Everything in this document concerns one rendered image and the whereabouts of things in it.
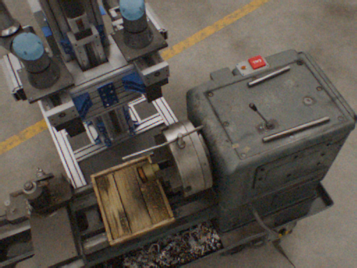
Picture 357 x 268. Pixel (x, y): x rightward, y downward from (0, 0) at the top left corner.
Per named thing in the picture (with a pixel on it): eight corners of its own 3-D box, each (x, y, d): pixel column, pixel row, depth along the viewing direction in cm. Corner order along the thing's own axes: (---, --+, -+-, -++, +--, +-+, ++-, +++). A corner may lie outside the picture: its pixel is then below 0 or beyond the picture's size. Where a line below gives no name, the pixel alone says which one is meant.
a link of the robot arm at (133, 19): (123, 33, 188) (118, 10, 176) (123, 14, 195) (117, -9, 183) (148, 30, 188) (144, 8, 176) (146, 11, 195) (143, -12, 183)
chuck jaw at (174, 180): (180, 162, 167) (190, 183, 159) (181, 169, 171) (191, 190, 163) (155, 171, 165) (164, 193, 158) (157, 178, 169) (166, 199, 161)
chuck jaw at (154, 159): (174, 151, 172) (166, 127, 168) (177, 155, 167) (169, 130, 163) (150, 160, 170) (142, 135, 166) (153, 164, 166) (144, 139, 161)
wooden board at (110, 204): (150, 157, 197) (149, 153, 193) (176, 222, 178) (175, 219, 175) (92, 179, 192) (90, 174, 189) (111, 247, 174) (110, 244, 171)
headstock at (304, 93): (288, 93, 212) (303, 41, 179) (338, 167, 188) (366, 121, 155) (185, 130, 204) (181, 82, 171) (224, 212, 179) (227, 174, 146)
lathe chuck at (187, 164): (178, 139, 192) (176, 108, 164) (203, 198, 179) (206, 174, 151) (161, 146, 191) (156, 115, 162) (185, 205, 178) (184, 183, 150)
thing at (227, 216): (268, 167, 286) (288, 93, 212) (301, 226, 261) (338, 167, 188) (191, 197, 277) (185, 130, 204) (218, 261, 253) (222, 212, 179)
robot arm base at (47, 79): (25, 72, 192) (16, 58, 183) (54, 60, 195) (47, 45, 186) (33, 93, 184) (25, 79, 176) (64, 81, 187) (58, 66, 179)
